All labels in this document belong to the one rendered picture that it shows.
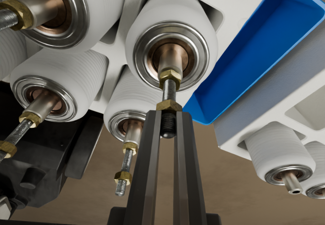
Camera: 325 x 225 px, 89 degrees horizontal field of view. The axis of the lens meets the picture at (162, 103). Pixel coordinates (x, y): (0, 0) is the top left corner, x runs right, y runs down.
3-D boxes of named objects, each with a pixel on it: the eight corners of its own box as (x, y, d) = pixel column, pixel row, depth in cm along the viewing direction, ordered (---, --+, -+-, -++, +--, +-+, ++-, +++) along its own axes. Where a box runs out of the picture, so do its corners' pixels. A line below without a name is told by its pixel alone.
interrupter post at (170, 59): (173, 73, 18) (173, 92, 15) (154, 62, 17) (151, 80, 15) (187, 55, 17) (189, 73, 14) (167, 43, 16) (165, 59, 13)
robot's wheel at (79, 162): (98, 139, 69) (77, 189, 54) (86, 135, 68) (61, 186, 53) (110, 108, 57) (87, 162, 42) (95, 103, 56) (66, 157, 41)
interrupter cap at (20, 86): (74, 125, 25) (72, 128, 24) (18, 106, 23) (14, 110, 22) (83, 90, 20) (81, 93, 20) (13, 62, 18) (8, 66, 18)
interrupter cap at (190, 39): (179, 98, 20) (179, 102, 20) (122, 68, 18) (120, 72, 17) (225, 48, 16) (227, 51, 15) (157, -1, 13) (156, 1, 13)
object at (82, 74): (112, 71, 39) (79, 132, 25) (70, 52, 36) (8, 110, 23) (125, 35, 33) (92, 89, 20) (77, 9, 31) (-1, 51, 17)
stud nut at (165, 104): (179, 120, 12) (179, 129, 11) (155, 118, 12) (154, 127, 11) (183, 99, 11) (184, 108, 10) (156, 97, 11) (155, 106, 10)
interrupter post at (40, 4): (43, 22, 15) (18, 34, 13) (23, -9, 14) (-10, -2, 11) (66, 15, 15) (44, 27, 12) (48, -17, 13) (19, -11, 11)
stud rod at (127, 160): (132, 139, 23) (119, 197, 18) (127, 135, 23) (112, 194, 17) (138, 137, 23) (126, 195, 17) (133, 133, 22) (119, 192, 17)
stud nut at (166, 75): (178, 88, 15) (178, 95, 14) (159, 87, 15) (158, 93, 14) (181, 69, 14) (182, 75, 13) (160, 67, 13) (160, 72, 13)
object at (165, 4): (178, 49, 34) (181, 109, 21) (137, 22, 32) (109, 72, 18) (210, 4, 29) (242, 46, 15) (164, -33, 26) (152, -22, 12)
